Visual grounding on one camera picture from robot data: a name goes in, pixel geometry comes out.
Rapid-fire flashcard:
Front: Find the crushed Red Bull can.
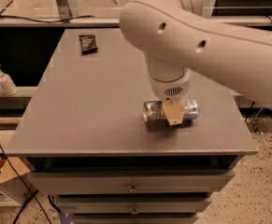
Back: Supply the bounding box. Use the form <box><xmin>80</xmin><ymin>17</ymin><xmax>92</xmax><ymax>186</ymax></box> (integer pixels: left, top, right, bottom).
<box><xmin>143</xmin><ymin>99</ymin><xmax>199</xmax><ymax>128</ymax></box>

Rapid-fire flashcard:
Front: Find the black cable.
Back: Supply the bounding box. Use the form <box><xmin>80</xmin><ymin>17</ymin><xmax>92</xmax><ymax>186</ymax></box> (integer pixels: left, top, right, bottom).
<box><xmin>0</xmin><ymin>87</ymin><xmax>53</xmax><ymax>224</ymax></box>

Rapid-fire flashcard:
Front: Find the cardboard box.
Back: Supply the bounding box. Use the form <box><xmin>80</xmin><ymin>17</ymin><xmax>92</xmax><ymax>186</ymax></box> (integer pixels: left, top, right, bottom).
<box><xmin>0</xmin><ymin>157</ymin><xmax>36</xmax><ymax>207</ymax></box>

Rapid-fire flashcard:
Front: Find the drawer knob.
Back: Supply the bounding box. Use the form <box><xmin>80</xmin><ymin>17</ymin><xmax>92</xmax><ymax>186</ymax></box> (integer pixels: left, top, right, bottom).
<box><xmin>130</xmin><ymin>208</ymin><xmax>139</xmax><ymax>216</ymax></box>
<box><xmin>129</xmin><ymin>185</ymin><xmax>138</xmax><ymax>193</ymax></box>

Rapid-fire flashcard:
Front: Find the metal frame bracket left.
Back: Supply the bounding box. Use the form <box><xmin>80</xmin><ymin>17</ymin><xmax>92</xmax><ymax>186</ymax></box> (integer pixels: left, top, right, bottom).
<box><xmin>55</xmin><ymin>0</ymin><xmax>71</xmax><ymax>20</ymax></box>

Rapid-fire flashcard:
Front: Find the white pump bottle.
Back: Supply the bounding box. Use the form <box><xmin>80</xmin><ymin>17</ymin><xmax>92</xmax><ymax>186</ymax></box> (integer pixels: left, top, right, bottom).
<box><xmin>0</xmin><ymin>69</ymin><xmax>18</xmax><ymax>96</ymax></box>

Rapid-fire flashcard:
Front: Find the top drawer knob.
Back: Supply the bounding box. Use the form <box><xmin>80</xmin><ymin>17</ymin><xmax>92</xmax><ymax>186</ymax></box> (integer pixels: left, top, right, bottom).
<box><xmin>129</xmin><ymin>185</ymin><xmax>138</xmax><ymax>193</ymax></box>

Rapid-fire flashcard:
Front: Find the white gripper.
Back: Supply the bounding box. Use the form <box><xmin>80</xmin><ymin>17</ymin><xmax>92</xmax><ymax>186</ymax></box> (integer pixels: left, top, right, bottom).
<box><xmin>150</xmin><ymin>69</ymin><xmax>191</xmax><ymax>126</ymax></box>

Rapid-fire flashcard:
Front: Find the black snack packet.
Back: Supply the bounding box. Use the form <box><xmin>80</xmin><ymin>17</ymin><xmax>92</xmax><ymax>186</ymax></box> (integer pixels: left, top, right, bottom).
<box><xmin>79</xmin><ymin>35</ymin><xmax>98</xmax><ymax>55</ymax></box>

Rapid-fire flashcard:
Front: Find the grey drawer cabinet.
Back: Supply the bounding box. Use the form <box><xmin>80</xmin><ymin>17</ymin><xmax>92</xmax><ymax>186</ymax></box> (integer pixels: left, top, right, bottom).
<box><xmin>7</xmin><ymin>29</ymin><xmax>257</xmax><ymax>224</ymax></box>

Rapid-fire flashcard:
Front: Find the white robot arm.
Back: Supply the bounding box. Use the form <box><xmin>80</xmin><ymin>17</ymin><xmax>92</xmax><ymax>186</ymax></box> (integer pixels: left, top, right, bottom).
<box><xmin>120</xmin><ymin>0</ymin><xmax>272</xmax><ymax>125</ymax></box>

